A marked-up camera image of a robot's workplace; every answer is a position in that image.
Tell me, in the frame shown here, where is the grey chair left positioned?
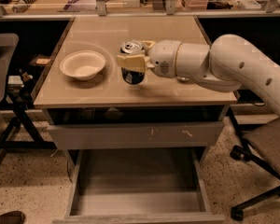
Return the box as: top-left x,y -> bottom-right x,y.
0,33 -> 58,182

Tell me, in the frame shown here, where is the grey drawer cabinet with counter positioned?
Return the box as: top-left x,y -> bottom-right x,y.
31,15 -> 241,166

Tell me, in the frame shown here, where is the open grey middle drawer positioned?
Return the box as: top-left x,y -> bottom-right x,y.
52,147 -> 225,224

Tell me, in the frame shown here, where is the brown office chair right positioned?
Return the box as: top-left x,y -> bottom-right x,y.
228,110 -> 280,221

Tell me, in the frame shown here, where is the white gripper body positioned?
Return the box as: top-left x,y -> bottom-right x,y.
147,40 -> 181,78

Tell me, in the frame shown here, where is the closed grey top drawer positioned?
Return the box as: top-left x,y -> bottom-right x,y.
48,121 -> 223,149

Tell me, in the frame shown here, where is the brown shoe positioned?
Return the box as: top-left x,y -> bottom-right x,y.
0,211 -> 25,224

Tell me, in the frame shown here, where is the blue pepsi can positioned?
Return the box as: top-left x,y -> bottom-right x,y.
120,40 -> 145,85

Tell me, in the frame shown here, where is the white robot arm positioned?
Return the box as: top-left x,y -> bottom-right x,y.
117,35 -> 280,117

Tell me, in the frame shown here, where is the white paper bowl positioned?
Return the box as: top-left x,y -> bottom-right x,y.
60,50 -> 106,81

